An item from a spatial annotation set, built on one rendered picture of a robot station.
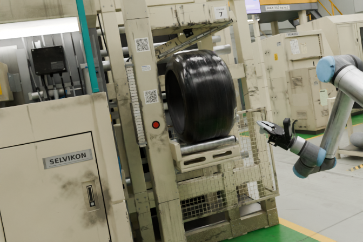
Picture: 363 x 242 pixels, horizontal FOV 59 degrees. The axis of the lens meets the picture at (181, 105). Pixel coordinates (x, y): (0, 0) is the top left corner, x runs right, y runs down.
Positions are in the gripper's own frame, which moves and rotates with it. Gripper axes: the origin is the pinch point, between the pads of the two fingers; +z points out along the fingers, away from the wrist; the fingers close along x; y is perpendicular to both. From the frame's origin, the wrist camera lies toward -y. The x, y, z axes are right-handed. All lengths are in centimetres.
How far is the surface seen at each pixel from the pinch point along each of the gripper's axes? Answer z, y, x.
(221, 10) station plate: 59, -24, 60
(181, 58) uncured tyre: 53, -14, 0
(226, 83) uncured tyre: 24.0, -12.1, -0.4
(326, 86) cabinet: -59, 181, 448
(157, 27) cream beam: 85, -11, 25
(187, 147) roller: 26.9, 22.5, -21.8
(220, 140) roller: 14.2, 19.1, -7.4
